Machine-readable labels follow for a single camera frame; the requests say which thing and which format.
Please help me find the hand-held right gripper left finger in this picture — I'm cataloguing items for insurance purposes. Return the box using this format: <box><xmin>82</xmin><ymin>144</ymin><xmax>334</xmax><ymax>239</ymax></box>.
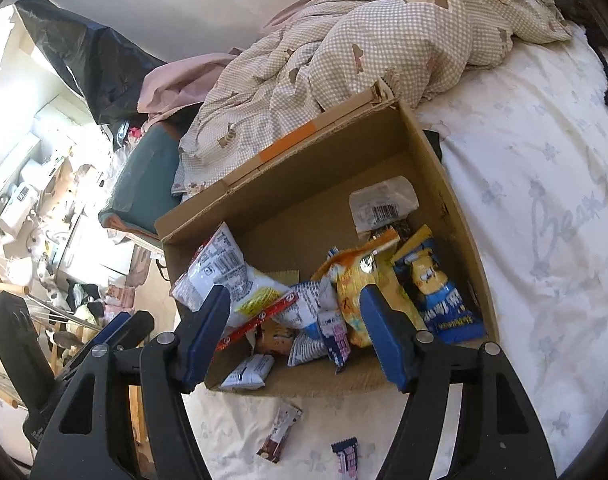
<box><xmin>28</xmin><ymin>284</ymin><xmax>233</xmax><ymax>480</ymax></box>

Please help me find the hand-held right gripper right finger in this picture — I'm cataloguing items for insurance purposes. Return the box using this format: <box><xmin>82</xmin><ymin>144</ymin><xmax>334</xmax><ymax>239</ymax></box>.
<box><xmin>359</xmin><ymin>284</ymin><xmax>557</xmax><ymax>480</ymax></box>

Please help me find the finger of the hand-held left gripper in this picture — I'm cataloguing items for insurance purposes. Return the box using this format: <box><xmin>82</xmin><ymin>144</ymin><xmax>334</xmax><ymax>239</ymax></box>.
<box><xmin>66</xmin><ymin>310</ymin><xmax>155</xmax><ymax>376</ymax></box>

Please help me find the yellow orange snack bag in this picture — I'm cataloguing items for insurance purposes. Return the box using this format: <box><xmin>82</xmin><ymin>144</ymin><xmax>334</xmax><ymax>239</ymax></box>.
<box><xmin>311</xmin><ymin>227</ymin><xmax>429</xmax><ymax>350</ymax></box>

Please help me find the blue yellow snack packet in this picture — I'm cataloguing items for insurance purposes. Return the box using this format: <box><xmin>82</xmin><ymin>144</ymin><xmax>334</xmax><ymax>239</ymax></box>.
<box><xmin>391</xmin><ymin>225</ymin><xmax>487</xmax><ymax>346</ymax></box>

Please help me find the clear packet of dark snacks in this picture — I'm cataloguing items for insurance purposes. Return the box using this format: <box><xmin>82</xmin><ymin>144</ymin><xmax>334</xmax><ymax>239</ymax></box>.
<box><xmin>348</xmin><ymin>176</ymin><xmax>419</xmax><ymax>241</ymax></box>

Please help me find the brown cardboard box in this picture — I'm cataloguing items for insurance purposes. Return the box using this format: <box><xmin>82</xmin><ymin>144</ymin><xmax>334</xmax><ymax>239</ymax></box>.
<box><xmin>155</xmin><ymin>77</ymin><xmax>500</xmax><ymax>400</ymax></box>

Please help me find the purple snack packet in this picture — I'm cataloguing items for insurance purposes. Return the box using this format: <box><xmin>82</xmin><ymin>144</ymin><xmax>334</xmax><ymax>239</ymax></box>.
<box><xmin>324</xmin><ymin>317</ymin><xmax>353</xmax><ymax>375</ymax></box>
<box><xmin>331</xmin><ymin>437</ymin><xmax>361</xmax><ymax>480</ymax></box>

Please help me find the long red snack stick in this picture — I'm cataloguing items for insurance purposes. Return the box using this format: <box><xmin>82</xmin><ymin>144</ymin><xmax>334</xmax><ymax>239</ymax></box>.
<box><xmin>218</xmin><ymin>292</ymin><xmax>301</xmax><ymax>352</ymax></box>

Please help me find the metal drying rack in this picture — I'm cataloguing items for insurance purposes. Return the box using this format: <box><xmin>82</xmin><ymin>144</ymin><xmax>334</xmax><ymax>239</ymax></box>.
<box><xmin>24</xmin><ymin>295</ymin><xmax>109</xmax><ymax>331</ymax></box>

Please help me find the small white snack packet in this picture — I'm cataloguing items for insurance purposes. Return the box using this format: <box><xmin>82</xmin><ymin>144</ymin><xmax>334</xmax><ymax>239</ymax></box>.
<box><xmin>220</xmin><ymin>354</ymin><xmax>276</xmax><ymax>392</ymax></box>

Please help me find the large white snack bag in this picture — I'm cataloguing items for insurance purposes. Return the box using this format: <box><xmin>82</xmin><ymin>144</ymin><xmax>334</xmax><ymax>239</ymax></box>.
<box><xmin>171</xmin><ymin>222</ymin><xmax>295</xmax><ymax>328</ymax></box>

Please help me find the small cartoon face packet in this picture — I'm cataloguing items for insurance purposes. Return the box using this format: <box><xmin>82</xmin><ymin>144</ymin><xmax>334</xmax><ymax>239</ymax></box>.
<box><xmin>255</xmin><ymin>320</ymin><xmax>295</xmax><ymax>357</ymax></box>

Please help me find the white cabinet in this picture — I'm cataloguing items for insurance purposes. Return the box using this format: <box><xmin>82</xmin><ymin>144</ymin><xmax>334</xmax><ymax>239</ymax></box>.
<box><xmin>56</xmin><ymin>215</ymin><xmax>134</xmax><ymax>286</ymax></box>

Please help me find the blue white snack packet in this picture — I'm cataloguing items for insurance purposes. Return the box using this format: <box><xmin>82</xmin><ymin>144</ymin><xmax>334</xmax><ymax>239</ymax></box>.
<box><xmin>274</xmin><ymin>280</ymin><xmax>352</xmax><ymax>367</ymax></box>

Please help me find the brown white snack bar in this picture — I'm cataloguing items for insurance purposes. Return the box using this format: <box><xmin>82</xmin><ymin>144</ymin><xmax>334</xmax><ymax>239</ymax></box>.
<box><xmin>256</xmin><ymin>402</ymin><xmax>303</xmax><ymax>463</ymax></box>

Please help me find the teal cushion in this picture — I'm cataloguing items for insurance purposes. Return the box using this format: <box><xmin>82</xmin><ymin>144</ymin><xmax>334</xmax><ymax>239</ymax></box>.
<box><xmin>98</xmin><ymin>122</ymin><xmax>185</xmax><ymax>238</ymax></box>

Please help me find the white appliance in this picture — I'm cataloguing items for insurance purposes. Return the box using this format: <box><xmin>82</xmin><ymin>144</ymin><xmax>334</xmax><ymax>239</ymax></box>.
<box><xmin>0</xmin><ymin>160</ymin><xmax>49</xmax><ymax>231</ymax></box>

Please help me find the white printed bed sheet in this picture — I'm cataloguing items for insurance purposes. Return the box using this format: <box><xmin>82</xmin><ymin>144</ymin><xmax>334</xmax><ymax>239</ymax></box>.
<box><xmin>184</xmin><ymin>25</ymin><xmax>608</xmax><ymax>480</ymax></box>

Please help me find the pink blanket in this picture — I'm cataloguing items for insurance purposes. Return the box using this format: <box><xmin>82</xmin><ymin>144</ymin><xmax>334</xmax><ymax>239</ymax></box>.
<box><xmin>136</xmin><ymin>0</ymin><xmax>329</xmax><ymax>123</ymax></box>

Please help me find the black plastic bag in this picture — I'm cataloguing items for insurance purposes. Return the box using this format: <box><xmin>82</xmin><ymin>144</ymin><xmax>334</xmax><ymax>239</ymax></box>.
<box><xmin>14</xmin><ymin>0</ymin><xmax>167</xmax><ymax>128</ymax></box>

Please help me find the beige checked quilt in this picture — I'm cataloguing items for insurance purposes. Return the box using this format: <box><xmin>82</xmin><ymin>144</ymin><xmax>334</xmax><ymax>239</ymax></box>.
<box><xmin>171</xmin><ymin>0</ymin><xmax>575</xmax><ymax>206</ymax></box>

